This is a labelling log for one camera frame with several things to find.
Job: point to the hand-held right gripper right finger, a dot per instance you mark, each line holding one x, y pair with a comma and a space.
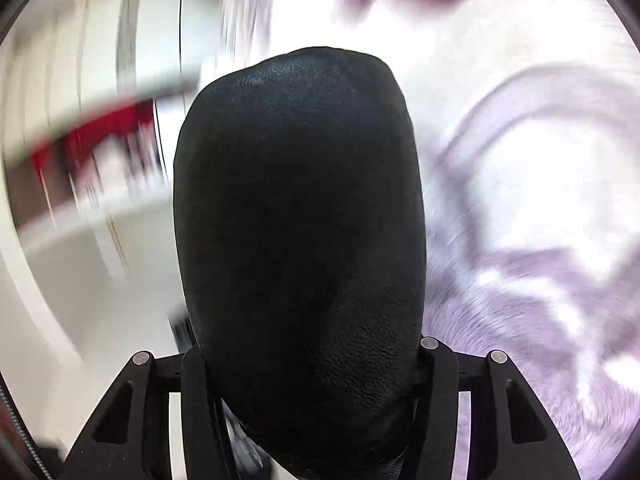
440, 385

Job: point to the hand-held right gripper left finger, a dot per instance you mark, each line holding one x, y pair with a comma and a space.
195, 385

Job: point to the black leather jacket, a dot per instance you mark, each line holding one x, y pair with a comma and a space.
300, 240

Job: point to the hanging red clothes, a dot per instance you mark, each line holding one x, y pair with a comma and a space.
90, 140

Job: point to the floral purple blanket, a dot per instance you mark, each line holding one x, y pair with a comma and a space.
525, 210

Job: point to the white sliding-door wardrobe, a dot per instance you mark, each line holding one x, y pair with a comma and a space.
75, 60

